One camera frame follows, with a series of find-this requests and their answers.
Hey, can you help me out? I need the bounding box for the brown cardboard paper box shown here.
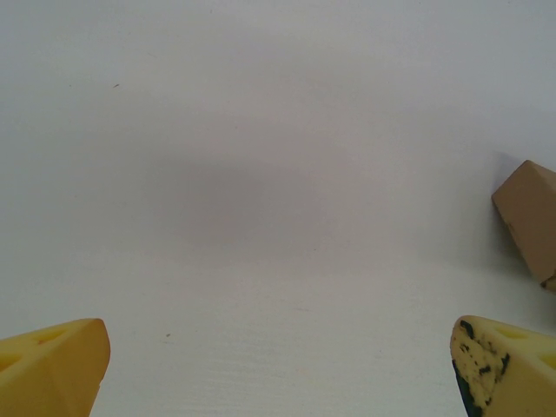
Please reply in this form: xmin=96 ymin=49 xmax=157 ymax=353
xmin=491 ymin=159 xmax=556 ymax=292

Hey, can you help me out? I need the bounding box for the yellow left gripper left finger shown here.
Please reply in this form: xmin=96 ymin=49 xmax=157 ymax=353
xmin=0 ymin=318 xmax=112 ymax=417

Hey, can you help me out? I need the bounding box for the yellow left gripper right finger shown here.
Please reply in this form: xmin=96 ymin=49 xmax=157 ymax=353
xmin=449 ymin=315 xmax=556 ymax=417

